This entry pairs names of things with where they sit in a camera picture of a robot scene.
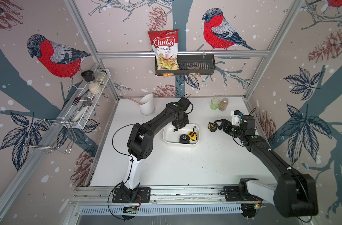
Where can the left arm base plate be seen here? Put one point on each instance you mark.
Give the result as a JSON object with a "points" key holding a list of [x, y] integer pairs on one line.
{"points": [[120, 195]]}

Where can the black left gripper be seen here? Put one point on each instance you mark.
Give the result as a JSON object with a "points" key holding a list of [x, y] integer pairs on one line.
{"points": [[176, 123]]}

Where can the black lid shaker jar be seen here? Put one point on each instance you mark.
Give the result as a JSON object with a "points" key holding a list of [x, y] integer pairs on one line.
{"points": [[93, 85]]}

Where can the yellow 3m tape measure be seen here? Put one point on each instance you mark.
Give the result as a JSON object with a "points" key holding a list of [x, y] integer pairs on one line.
{"points": [[193, 134]]}

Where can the black yellow tape measure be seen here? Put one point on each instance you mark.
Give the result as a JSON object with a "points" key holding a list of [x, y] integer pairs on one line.
{"points": [[212, 127]]}

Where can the wire wall rack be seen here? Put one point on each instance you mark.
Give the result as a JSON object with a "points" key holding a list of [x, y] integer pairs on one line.
{"points": [[68, 132]]}

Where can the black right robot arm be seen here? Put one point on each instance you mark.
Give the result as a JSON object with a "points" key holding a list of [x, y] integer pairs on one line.
{"points": [[295, 194]]}

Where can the white storage box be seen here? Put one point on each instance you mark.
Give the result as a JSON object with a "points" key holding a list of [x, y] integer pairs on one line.
{"points": [[171, 137]]}

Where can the white pitcher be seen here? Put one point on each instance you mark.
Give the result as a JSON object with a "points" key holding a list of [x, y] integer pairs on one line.
{"points": [[146, 104]]}

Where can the fork in rack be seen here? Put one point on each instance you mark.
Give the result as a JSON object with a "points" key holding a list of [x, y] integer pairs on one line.
{"points": [[78, 99]]}

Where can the red cassava chips bag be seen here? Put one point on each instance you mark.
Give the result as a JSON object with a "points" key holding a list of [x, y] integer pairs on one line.
{"points": [[165, 47]]}

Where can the spice jar silver lid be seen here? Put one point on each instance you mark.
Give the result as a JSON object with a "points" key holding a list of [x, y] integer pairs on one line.
{"points": [[223, 104]]}

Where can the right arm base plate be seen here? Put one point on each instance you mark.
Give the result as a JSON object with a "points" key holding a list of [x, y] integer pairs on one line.
{"points": [[233, 194]]}

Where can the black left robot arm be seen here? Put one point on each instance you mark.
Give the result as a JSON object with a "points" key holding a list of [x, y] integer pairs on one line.
{"points": [[141, 141]]}

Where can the green glass cup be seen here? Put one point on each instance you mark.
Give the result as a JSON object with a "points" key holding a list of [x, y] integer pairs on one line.
{"points": [[215, 102]]}

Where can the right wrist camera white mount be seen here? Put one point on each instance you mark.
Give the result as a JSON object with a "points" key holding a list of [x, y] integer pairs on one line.
{"points": [[236, 117]]}

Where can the black wall basket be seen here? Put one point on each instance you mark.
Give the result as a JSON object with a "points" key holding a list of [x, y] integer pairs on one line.
{"points": [[201, 64]]}

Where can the spoon in rack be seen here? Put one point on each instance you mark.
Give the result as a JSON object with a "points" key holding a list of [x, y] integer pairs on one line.
{"points": [[79, 113]]}

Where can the black 5m tape measure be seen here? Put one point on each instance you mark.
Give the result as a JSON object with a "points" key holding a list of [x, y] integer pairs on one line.
{"points": [[184, 139]]}

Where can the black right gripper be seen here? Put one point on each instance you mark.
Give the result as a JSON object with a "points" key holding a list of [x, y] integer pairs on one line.
{"points": [[224, 122]]}

